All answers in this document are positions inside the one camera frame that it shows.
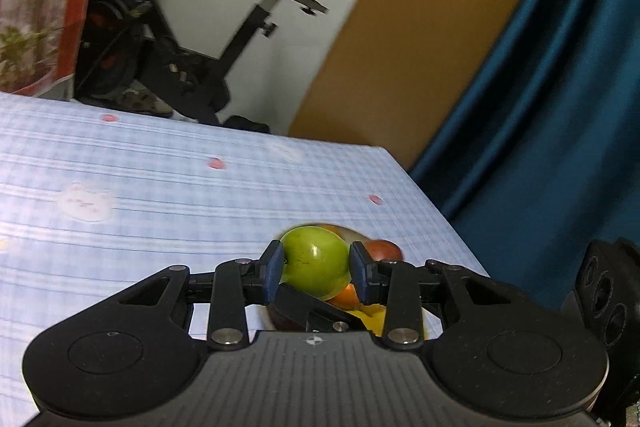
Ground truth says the oval orange mandarin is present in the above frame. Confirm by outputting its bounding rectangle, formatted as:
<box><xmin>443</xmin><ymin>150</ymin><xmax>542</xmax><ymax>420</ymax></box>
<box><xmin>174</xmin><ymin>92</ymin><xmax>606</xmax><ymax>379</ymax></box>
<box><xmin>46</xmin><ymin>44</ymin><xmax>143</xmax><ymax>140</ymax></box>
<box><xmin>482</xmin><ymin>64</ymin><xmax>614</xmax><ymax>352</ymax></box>
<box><xmin>328</xmin><ymin>283</ymin><xmax>360</xmax><ymax>311</ymax></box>

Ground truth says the green apple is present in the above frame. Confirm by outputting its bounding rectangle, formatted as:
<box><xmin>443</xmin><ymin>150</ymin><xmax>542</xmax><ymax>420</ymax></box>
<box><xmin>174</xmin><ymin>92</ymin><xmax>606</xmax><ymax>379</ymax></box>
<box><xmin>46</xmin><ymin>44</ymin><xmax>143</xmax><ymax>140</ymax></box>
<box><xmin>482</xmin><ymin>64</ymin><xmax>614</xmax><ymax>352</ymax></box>
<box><xmin>279</xmin><ymin>227</ymin><xmax>352</xmax><ymax>301</ymax></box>

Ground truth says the blue plaid tablecloth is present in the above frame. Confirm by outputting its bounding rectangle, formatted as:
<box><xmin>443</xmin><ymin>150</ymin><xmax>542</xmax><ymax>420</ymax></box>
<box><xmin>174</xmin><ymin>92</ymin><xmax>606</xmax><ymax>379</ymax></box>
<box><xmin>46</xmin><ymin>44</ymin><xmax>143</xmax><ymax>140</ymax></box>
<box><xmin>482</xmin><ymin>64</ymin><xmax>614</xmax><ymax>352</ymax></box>
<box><xmin>0</xmin><ymin>92</ymin><xmax>491</xmax><ymax>427</ymax></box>

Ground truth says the dark purple mangosteen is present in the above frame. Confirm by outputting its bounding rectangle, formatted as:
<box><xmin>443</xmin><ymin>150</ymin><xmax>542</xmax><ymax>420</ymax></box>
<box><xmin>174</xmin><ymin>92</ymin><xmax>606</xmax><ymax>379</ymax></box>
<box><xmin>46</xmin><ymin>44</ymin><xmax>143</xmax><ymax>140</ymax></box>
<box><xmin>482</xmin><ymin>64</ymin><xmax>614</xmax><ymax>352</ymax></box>
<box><xmin>269</xmin><ymin>306</ymin><xmax>304</xmax><ymax>333</ymax></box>

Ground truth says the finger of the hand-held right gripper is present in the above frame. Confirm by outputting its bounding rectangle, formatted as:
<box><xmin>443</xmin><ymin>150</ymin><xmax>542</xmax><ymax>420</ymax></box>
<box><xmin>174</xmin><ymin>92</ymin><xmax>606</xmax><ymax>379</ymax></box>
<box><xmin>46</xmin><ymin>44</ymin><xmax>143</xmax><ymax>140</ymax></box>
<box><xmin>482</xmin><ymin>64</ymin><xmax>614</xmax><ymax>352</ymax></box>
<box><xmin>276</xmin><ymin>283</ymin><xmax>372</xmax><ymax>334</ymax></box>

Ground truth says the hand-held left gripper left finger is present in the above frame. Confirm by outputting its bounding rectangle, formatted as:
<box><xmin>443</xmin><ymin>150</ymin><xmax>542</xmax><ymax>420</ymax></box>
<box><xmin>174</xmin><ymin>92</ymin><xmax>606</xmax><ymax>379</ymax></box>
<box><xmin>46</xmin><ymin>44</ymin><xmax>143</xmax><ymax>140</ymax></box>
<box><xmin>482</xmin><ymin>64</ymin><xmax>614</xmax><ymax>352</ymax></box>
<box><xmin>116</xmin><ymin>239</ymin><xmax>284</xmax><ymax>352</ymax></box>

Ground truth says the dark blue curtain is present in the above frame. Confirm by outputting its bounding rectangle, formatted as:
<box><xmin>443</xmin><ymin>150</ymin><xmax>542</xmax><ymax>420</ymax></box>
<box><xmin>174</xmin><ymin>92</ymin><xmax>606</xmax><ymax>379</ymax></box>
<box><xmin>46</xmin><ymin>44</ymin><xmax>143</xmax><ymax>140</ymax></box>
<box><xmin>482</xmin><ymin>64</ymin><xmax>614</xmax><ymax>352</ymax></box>
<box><xmin>409</xmin><ymin>0</ymin><xmax>640</xmax><ymax>314</ymax></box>

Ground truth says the yellow lemon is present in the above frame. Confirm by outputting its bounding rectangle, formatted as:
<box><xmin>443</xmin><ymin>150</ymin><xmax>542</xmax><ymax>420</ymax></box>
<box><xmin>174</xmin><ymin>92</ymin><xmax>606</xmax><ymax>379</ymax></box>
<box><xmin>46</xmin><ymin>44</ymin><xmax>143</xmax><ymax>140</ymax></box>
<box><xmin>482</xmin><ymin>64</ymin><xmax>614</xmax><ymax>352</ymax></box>
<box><xmin>350</xmin><ymin>304</ymin><xmax>390</xmax><ymax>339</ymax></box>

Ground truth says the brown wooden board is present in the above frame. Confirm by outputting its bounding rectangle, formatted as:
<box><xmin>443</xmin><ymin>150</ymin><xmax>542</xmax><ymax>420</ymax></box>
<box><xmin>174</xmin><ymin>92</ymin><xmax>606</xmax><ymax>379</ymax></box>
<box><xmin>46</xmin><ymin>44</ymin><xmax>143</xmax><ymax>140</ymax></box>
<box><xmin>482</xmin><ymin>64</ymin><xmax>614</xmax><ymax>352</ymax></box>
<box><xmin>289</xmin><ymin>0</ymin><xmax>570</xmax><ymax>171</ymax></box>

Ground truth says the black exercise bike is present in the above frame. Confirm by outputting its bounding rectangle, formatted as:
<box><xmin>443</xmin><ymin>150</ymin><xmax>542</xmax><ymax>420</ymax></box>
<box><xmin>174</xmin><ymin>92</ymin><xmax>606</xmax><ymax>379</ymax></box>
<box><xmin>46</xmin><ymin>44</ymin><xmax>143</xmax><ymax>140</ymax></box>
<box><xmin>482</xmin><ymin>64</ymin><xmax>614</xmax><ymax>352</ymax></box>
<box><xmin>74</xmin><ymin>0</ymin><xmax>344</xmax><ymax>136</ymax></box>

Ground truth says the red apple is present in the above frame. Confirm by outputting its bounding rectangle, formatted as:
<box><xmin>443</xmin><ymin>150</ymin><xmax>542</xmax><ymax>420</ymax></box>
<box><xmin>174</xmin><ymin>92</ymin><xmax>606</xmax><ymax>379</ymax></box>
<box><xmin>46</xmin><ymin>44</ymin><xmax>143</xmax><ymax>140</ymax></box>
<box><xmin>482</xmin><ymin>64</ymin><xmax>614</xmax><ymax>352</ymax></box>
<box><xmin>362</xmin><ymin>239</ymin><xmax>404</xmax><ymax>263</ymax></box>

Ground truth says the beige round plate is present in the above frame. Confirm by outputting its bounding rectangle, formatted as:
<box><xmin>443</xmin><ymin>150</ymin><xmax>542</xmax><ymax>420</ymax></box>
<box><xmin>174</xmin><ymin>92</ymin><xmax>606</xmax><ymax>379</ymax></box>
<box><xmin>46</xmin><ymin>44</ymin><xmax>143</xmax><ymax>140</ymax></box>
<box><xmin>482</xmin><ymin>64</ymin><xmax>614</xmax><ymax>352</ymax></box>
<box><xmin>246</xmin><ymin>224</ymin><xmax>443</xmax><ymax>339</ymax></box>

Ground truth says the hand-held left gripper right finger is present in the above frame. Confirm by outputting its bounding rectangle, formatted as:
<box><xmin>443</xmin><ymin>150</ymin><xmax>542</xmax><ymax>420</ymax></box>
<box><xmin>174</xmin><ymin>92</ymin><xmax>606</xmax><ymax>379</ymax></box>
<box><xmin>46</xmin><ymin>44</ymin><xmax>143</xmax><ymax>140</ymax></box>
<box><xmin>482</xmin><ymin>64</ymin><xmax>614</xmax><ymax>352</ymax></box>
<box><xmin>349</xmin><ymin>240</ymin><xmax>522</xmax><ymax>352</ymax></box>

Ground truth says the brown shoe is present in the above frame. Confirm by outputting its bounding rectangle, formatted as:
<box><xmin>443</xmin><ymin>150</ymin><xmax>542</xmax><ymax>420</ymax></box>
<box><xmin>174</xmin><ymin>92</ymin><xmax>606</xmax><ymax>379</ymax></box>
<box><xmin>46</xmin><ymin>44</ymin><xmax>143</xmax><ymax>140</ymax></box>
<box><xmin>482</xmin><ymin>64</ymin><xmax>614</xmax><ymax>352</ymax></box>
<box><xmin>106</xmin><ymin>86</ymin><xmax>175</xmax><ymax>118</ymax></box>

